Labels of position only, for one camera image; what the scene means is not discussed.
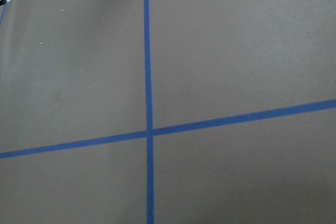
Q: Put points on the small black box device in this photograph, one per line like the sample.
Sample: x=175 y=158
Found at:
x=3 y=2

